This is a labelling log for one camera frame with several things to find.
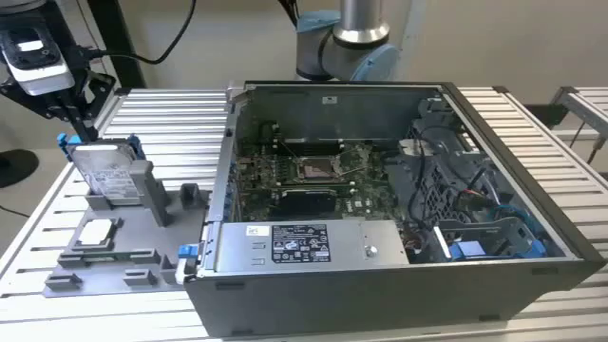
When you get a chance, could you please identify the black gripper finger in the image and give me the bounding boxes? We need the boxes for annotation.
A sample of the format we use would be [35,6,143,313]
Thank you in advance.
[0,83,72,121]
[71,72,117,143]

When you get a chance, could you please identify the hard disk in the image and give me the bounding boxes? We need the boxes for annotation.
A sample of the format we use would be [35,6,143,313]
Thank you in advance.
[55,132,147,209]

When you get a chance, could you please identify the grey metal disk bay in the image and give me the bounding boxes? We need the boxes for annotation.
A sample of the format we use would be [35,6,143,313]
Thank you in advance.
[383,117,548,265]

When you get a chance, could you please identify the blue disk carrier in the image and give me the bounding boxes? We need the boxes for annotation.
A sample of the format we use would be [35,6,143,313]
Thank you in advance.
[448,241,489,264]

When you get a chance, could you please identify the black round stand base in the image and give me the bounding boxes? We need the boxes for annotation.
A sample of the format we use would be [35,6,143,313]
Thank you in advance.
[0,149,41,189]

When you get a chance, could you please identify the CPU chip with silver lid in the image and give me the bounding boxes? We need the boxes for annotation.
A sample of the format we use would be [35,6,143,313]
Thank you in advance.
[77,219,116,247]

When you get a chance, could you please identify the grey parts rack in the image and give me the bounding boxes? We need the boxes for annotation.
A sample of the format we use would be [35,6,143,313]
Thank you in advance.
[41,160,213,299]

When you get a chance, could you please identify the green RAM stick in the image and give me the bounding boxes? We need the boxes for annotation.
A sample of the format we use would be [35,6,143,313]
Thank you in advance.
[71,250,153,261]

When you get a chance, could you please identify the CPU socket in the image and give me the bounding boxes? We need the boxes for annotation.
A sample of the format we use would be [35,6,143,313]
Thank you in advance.
[293,155,344,182]

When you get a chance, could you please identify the silver power supply unit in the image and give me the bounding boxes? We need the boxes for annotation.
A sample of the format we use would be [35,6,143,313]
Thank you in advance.
[215,219,412,274]

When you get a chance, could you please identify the black graphics card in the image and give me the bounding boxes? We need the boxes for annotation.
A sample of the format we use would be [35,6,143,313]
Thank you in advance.
[279,188,337,219]

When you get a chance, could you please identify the green motherboard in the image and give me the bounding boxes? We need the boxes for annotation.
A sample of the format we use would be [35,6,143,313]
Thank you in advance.
[235,138,405,222]

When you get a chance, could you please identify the open black PC case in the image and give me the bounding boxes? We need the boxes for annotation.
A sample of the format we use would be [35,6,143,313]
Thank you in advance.
[183,80,608,338]

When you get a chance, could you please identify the metal slat side table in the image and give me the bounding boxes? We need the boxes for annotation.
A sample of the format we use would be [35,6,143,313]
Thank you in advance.
[549,85,608,144]

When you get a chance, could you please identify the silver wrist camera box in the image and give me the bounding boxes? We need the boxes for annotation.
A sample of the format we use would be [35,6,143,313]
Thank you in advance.
[0,28,77,96]

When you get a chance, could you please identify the black upright post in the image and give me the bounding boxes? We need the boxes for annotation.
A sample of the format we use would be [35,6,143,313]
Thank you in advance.
[87,0,149,90]

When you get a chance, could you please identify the black camera cable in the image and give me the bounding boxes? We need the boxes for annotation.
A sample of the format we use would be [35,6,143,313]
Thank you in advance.
[88,0,197,66]

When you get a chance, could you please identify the thin black floor cable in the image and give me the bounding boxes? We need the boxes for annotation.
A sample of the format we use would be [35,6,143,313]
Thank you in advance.
[0,204,32,219]

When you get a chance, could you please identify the black wire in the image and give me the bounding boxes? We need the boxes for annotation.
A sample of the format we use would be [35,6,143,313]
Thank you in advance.
[405,124,460,231]

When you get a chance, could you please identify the blue wire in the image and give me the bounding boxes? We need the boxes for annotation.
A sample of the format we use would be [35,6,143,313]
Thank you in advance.
[488,202,533,237]

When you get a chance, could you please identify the black bracket box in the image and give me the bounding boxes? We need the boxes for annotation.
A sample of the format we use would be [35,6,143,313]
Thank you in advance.
[524,103,569,126]

